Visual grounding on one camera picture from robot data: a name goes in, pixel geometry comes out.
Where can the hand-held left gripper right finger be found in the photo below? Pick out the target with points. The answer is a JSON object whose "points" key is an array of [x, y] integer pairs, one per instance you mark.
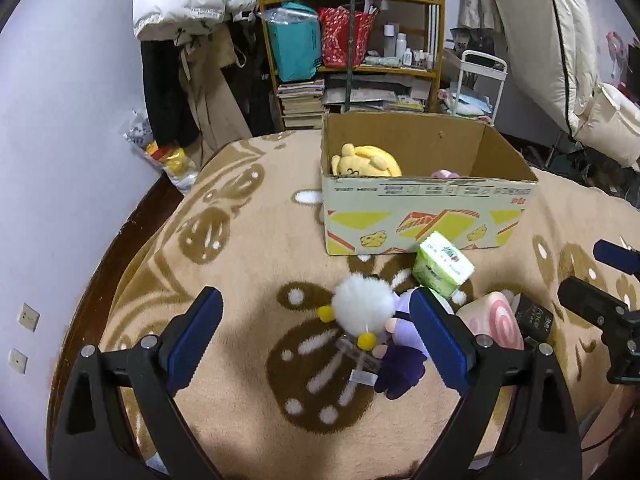
{"points": [[439, 340]]}

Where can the yellow plush toy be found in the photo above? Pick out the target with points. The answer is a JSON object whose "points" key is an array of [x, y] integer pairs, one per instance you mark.
{"points": [[367, 160]]}

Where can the teal bag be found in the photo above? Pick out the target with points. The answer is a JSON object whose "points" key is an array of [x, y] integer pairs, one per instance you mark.
{"points": [[295, 45]]}

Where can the green pole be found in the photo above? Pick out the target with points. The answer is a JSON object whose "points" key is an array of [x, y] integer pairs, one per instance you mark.
{"points": [[350, 60]]}

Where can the beige coat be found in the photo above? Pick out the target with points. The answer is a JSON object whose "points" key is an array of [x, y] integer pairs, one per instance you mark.
{"points": [[215, 100]]}

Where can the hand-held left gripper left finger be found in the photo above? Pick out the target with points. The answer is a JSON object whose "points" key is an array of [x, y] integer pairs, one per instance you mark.
{"points": [[196, 332]]}

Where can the white trolley cart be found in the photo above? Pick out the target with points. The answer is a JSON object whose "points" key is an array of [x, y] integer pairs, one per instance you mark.
{"points": [[475, 105]]}

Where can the purple plush doll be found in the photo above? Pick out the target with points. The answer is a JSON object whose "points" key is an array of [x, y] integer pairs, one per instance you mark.
{"points": [[400, 370]]}

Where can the small black box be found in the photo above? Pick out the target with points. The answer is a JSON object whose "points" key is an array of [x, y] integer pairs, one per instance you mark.
{"points": [[535, 320]]}

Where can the row of toiletry bottles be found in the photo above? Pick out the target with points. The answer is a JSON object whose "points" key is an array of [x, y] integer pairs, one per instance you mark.
{"points": [[400, 47]]}

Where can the black hanging garment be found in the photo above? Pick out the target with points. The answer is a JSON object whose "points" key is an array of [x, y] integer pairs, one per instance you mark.
{"points": [[165, 90]]}

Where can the small pink plush toy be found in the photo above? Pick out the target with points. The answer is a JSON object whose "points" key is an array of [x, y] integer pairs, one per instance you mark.
{"points": [[446, 174]]}

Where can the beige brown printed blanket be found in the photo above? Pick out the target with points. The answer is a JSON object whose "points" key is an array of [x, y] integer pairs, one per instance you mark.
{"points": [[250, 270]]}

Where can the white wall socket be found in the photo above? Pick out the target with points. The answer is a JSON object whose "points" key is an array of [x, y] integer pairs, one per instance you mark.
{"points": [[28, 316], [17, 361]]}

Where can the pink swirl roll plush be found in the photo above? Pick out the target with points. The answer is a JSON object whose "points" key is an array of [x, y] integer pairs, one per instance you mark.
{"points": [[495, 320]]}

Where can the printed cardboard box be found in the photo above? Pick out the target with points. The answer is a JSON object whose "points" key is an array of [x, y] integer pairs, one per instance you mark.
{"points": [[425, 210]]}

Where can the stack of old books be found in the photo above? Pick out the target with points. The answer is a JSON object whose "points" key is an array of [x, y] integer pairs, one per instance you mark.
{"points": [[300, 105]]}

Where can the white fluffy pompom plush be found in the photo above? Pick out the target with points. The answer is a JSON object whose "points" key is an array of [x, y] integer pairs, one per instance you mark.
{"points": [[362, 302]]}

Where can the pile of magazines and papers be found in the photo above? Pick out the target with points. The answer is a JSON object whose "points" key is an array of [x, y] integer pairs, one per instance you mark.
{"points": [[380, 97]]}

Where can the folded light blue cloth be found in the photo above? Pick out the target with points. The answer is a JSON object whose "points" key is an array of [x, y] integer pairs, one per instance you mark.
{"points": [[472, 105]]}

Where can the green tissue pack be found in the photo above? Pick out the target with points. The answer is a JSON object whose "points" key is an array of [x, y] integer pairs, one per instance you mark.
{"points": [[440, 265]]}

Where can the plastic bag with yellow items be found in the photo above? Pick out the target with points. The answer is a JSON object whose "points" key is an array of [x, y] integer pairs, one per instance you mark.
{"points": [[170, 160]]}

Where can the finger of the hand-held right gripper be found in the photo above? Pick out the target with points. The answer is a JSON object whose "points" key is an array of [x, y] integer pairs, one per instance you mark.
{"points": [[614, 256], [587, 300]]}

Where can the red patterned gift bag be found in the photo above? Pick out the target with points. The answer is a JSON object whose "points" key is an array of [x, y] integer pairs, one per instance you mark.
{"points": [[340, 40]]}

